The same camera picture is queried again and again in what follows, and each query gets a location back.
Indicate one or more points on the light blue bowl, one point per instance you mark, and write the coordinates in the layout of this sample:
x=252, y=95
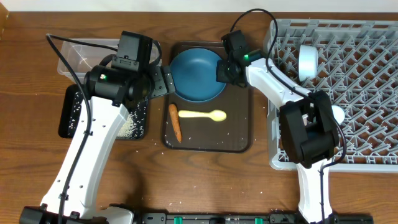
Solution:
x=307, y=62

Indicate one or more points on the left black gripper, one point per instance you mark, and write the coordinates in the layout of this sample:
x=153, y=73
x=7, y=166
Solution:
x=163, y=84

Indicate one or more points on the black rectangular tray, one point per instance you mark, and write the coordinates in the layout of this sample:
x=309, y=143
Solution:
x=70, y=112

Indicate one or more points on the white rice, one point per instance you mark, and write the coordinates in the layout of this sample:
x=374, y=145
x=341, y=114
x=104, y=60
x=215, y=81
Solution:
x=130, y=124

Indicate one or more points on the dark brown serving tray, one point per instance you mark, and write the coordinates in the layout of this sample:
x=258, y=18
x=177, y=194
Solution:
x=232, y=135

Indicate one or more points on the clear plastic bin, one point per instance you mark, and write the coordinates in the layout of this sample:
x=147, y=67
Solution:
x=83, y=58

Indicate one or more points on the light blue plastic cup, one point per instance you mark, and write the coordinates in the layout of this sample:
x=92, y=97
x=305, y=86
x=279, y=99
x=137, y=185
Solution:
x=338, y=114

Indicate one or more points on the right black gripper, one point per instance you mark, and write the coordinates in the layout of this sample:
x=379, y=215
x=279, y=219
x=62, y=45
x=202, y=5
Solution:
x=220, y=73

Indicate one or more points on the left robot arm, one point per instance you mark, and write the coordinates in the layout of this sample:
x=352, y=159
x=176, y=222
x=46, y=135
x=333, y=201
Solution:
x=110, y=90

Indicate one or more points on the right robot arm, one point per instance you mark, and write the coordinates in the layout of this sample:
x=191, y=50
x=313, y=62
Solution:
x=308, y=127

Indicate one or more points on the dark blue plate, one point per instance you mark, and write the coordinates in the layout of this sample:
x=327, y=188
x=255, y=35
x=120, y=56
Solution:
x=194, y=74

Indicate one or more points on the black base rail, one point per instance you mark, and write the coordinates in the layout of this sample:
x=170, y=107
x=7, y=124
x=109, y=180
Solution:
x=273, y=218

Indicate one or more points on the yellow plastic spoon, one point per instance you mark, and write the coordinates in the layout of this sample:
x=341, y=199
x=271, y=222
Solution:
x=215, y=115

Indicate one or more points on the orange carrot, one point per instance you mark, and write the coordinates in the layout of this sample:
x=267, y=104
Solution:
x=173, y=112

